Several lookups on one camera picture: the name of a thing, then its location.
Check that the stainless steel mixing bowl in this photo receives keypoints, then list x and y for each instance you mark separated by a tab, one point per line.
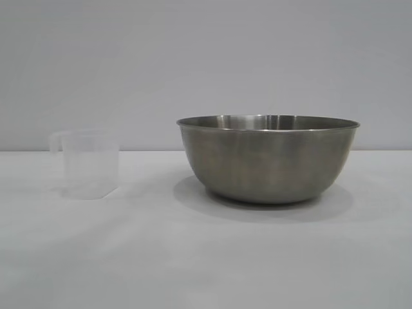
267	159

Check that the translucent plastic measuring cup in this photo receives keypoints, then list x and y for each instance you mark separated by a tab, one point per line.
87	161

